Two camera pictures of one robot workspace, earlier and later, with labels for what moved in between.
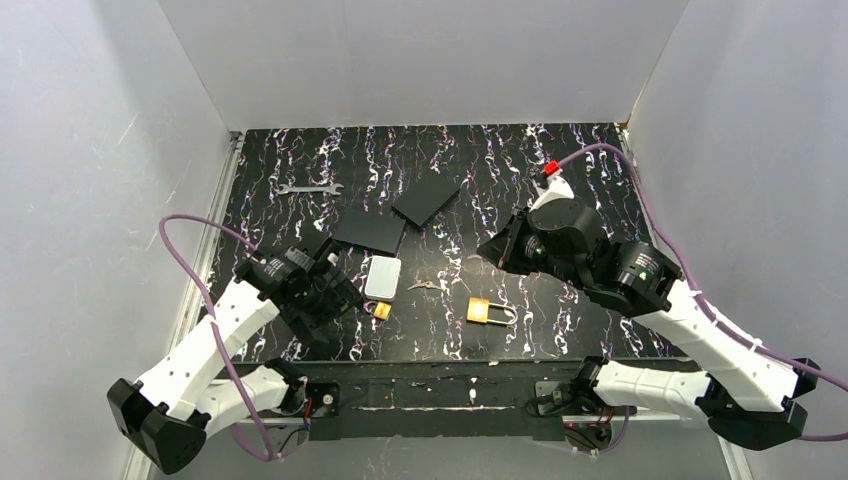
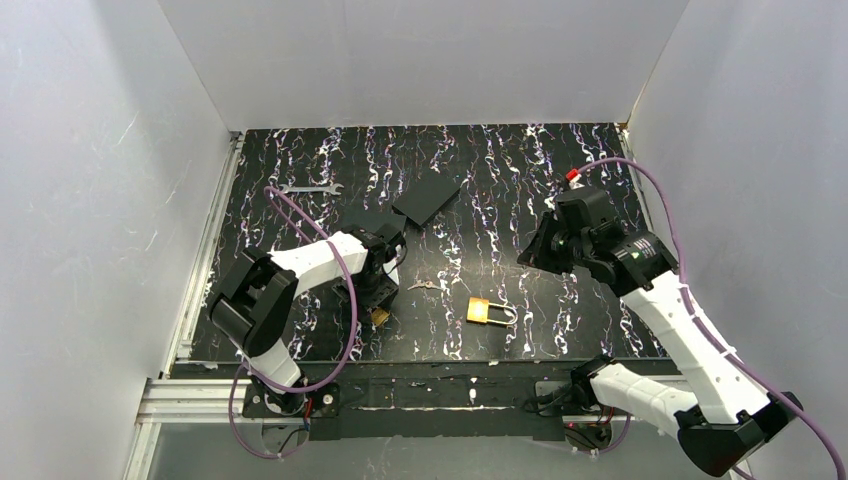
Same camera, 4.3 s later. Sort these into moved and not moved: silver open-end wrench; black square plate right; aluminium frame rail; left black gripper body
Moved: left black gripper body
Not moved: aluminium frame rail; silver open-end wrench; black square plate right
